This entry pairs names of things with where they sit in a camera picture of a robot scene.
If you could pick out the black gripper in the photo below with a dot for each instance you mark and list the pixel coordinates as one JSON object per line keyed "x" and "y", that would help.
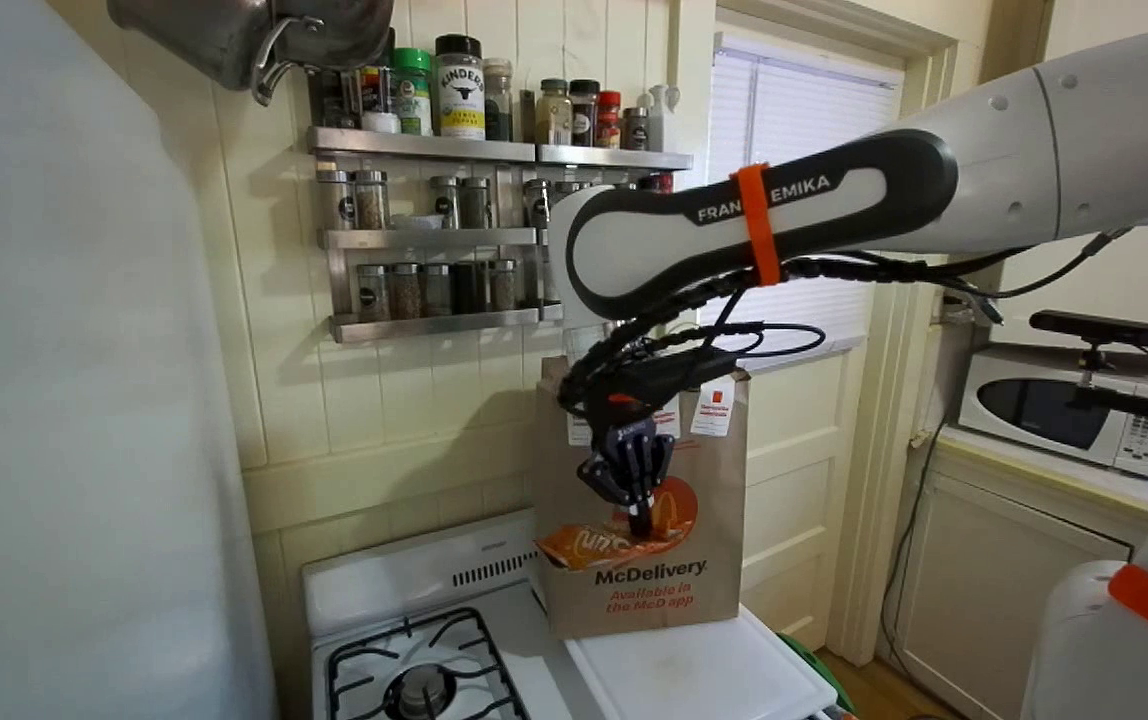
{"x": 625, "y": 469}

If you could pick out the orange snack packet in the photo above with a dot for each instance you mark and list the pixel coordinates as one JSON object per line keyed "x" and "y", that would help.
{"x": 605, "y": 544}

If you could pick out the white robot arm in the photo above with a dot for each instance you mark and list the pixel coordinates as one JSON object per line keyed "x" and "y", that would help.
{"x": 1043, "y": 152}

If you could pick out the brown McDelivery paper bag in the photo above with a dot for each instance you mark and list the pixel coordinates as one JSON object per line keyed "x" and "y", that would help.
{"x": 687, "y": 586}

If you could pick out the white tray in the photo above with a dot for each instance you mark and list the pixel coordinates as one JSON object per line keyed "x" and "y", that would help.
{"x": 726, "y": 669}

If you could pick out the white gas stove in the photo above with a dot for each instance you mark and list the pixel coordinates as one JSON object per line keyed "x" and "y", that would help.
{"x": 486, "y": 564}

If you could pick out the black stove burner grate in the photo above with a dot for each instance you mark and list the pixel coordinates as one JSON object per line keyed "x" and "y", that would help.
{"x": 423, "y": 669}

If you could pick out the white cabinet under microwave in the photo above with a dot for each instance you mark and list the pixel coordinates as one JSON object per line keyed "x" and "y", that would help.
{"x": 989, "y": 532}

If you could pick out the red lid spice jar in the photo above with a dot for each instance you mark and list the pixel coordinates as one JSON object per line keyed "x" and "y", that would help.
{"x": 609, "y": 119}

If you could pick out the white window blind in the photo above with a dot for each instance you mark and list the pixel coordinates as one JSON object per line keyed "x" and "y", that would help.
{"x": 770, "y": 105}

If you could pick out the white microwave oven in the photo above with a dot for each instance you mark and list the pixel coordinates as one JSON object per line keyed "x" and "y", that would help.
{"x": 1059, "y": 407}

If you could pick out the large black lid spice jar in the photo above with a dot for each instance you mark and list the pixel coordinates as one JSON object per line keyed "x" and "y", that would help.
{"x": 458, "y": 84}

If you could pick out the black device on microwave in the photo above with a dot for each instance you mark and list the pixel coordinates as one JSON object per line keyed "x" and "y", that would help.
{"x": 1094, "y": 330}

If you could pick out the green lid spice jar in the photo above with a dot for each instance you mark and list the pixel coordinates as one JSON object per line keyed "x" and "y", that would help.
{"x": 415, "y": 89}

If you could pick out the white refrigerator side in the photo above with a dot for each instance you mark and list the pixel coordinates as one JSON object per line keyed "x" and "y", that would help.
{"x": 125, "y": 559}

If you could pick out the hanging steel pot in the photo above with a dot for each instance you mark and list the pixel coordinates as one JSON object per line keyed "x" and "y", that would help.
{"x": 248, "y": 46}

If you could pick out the steel wall spice rack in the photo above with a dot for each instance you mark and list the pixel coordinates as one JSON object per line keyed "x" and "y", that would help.
{"x": 431, "y": 232}

